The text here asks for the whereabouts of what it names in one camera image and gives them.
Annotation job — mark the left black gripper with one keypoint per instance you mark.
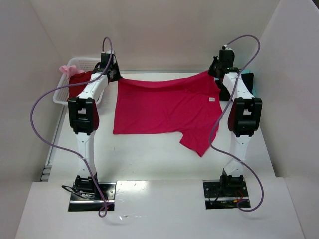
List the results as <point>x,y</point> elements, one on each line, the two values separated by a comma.
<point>115,73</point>

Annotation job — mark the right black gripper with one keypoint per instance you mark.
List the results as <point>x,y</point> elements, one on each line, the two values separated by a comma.
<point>213,70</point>

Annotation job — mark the magenta t shirt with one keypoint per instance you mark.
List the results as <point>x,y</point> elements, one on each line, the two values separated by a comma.
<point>188,105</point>

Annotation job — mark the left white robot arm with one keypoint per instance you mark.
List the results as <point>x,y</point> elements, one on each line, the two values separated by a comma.
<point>84,120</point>

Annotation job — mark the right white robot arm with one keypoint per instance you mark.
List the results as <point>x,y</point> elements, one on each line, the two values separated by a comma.
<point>243,119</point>

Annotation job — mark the black folded t shirt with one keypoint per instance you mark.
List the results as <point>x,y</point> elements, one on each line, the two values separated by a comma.
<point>224,95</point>

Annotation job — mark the white plastic basket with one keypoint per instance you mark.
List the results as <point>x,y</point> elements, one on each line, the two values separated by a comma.
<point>60,96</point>

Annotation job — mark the teal folded t shirt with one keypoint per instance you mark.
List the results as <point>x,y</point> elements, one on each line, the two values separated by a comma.
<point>254,90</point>

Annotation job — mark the light pink t shirt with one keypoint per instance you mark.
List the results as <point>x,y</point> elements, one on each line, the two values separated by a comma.
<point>70,70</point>

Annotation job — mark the dark red t shirt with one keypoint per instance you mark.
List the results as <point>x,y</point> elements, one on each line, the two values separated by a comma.
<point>79,83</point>

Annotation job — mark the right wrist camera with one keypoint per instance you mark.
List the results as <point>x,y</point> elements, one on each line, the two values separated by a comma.
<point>226,46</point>

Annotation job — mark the metal table edge bracket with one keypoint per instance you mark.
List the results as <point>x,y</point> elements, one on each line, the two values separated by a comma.
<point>46,173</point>

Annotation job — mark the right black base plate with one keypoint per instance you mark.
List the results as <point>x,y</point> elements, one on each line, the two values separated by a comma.
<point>226,198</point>

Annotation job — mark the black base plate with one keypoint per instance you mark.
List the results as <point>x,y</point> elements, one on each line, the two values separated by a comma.
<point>89,202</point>
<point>226,198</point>

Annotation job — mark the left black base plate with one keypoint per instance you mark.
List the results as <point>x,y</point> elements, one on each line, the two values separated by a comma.
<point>89,202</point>

